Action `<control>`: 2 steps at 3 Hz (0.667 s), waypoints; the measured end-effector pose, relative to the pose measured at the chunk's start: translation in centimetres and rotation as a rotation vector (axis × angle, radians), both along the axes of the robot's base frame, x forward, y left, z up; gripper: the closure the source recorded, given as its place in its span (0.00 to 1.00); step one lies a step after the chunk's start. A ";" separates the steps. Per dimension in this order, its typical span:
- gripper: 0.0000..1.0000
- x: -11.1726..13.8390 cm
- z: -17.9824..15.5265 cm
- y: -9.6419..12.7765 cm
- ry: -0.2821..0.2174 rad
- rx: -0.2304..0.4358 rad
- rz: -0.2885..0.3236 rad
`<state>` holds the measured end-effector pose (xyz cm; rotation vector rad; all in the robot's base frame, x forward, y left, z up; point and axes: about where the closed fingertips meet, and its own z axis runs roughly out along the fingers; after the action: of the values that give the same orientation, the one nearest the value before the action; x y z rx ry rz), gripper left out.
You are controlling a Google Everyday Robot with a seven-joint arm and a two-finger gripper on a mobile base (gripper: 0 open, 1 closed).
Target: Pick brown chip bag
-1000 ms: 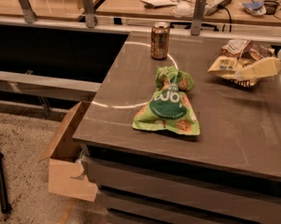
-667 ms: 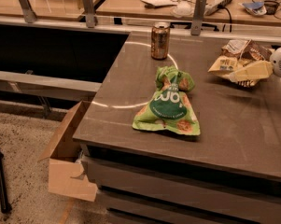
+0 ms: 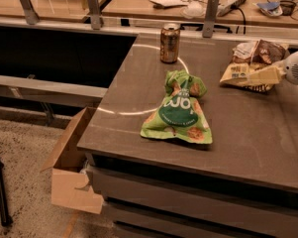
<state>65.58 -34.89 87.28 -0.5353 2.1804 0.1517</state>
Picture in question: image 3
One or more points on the white power strip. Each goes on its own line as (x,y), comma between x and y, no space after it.
(224,9)

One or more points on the cardboard box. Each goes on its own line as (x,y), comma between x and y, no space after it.
(69,184)

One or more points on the green chip bag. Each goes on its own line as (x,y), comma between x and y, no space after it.
(180,115)

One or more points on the brown soda can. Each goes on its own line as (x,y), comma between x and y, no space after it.
(169,42)

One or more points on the grey metal bracket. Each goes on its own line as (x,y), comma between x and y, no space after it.
(95,14)
(210,18)
(31,15)

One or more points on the grey metal bracket left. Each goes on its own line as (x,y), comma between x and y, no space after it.
(31,15)

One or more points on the white paper sheets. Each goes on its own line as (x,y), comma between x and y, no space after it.
(163,4)

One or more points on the grey drawer cabinet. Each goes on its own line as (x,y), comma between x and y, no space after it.
(148,201)

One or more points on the brown chip bag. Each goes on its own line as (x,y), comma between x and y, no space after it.
(249,57)

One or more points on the black chair leg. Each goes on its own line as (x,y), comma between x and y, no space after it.
(6,219)

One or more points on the blue white packet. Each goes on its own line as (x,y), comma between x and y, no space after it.
(271,9)

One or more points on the grey metal bracket right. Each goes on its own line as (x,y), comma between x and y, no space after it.
(210,18)

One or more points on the grey metal bracket middle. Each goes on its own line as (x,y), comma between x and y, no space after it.
(95,14)

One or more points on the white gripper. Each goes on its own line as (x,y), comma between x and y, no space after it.
(295,69)

